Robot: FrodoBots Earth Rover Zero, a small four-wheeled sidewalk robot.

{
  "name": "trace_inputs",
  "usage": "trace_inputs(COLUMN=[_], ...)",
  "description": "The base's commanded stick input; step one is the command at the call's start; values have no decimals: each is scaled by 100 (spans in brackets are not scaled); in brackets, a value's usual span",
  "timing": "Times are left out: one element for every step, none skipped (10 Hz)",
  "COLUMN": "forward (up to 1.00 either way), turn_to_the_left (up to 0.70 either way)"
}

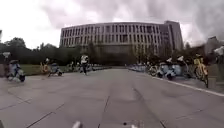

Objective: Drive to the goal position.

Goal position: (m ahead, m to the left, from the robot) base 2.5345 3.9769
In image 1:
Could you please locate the row of parked bicycles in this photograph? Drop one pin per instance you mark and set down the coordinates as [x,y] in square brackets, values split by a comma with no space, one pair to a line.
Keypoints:
[93,67]
[163,69]

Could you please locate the person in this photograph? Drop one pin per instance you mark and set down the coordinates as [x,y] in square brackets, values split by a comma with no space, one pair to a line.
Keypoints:
[84,63]

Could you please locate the large beige building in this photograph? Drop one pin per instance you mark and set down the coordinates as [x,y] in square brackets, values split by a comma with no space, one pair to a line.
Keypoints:
[120,36]

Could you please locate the robot's own part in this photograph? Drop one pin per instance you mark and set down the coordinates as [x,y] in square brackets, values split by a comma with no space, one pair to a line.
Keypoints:
[76,125]
[133,126]

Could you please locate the yellow scooter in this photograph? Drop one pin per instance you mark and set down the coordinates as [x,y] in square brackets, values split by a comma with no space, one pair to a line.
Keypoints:
[44,67]

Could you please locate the yellow bicycle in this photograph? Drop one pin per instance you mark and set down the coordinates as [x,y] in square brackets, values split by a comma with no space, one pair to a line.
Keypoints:
[201,69]

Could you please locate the blue white scooter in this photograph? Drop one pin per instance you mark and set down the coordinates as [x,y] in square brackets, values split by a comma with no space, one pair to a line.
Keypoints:
[15,71]

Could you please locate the grey building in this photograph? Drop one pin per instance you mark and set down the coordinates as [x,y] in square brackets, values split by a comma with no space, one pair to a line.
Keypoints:
[212,45]

